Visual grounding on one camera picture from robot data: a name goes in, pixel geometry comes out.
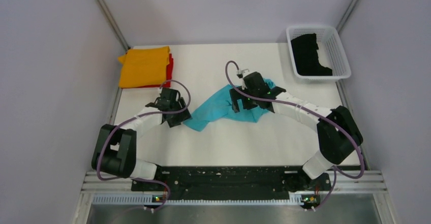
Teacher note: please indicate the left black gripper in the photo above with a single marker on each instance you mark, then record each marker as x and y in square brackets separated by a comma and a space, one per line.
[183, 116]

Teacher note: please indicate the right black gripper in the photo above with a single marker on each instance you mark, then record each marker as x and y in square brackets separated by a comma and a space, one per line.
[235, 96]

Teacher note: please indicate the cyan t shirt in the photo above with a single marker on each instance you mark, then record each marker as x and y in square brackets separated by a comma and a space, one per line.
[219, 106]

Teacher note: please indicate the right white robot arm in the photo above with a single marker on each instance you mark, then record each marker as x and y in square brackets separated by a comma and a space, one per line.
[337, 132]

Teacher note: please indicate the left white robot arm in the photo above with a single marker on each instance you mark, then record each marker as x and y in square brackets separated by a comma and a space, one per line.
[115, 153]

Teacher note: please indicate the folded red t shirt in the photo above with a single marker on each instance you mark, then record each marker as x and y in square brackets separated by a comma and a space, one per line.
[170, 67]

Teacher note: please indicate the folded orange t shirt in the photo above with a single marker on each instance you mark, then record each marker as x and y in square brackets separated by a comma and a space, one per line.
[144, 67]

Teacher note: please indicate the black t shirt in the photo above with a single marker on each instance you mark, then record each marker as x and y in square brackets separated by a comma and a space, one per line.
[306, 58]

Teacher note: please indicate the white plastic basket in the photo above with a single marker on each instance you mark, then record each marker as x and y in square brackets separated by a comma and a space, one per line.
[331, 52]

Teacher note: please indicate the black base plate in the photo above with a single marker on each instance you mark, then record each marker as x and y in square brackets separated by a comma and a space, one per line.
[233, 183]

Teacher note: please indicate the left aluminium corner post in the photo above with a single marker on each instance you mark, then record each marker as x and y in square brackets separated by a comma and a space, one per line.
[112, 23]

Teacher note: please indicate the white slotted cable duct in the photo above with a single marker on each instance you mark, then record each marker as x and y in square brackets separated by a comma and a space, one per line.
[139, 198]

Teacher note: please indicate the aluminium frame rail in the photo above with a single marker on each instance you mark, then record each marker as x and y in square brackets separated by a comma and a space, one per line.
[372, 182]

